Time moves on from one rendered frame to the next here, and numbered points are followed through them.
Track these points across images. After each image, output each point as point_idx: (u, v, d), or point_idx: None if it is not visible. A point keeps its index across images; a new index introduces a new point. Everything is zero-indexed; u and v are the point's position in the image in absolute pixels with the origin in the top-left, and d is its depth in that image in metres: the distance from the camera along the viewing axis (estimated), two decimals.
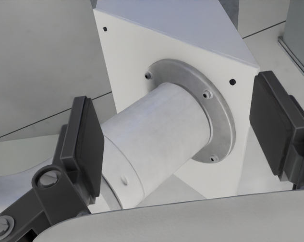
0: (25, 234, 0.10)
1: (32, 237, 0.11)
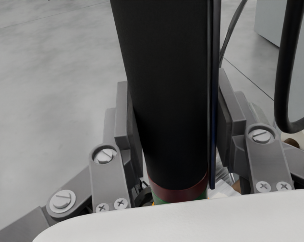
0: (82, 213, 0.10)
1: None
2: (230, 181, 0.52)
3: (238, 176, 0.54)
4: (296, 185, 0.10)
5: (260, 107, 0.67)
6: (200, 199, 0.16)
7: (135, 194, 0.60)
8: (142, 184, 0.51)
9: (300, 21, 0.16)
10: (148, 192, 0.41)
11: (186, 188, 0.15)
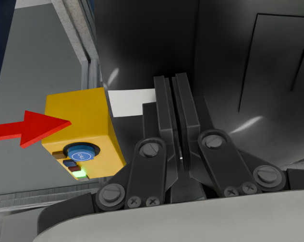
0: None
1: None
2: None
3: None
4: (249, 195, 0.10)
5: None
6: None
7: None
8: None
9: None
10: None
11: None
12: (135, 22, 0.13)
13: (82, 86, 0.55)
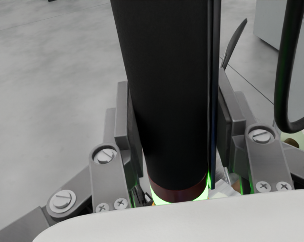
0: (82, 213, 0.10)
1: None
2: None
3: None
4: (296, 185, 0.10)
5: (258, 119, 0.70)
6: (200, 199, 0.16)
7: None
8: None
9: (299, 22, 0.16)
10: None
11: (186, 188, 0.15)
12: None
13: None
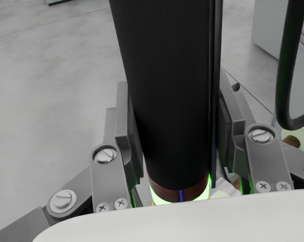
0: (83, 213, 0.10)
1: None
2: None
3: None
4: (296, 185, 0.10)
5: None
6: (201, 198, 0.16)
7: None
8: None
9: (302, 16, 0.15)
10: None
11: (187, 188, 0.14)
12: None
13: None
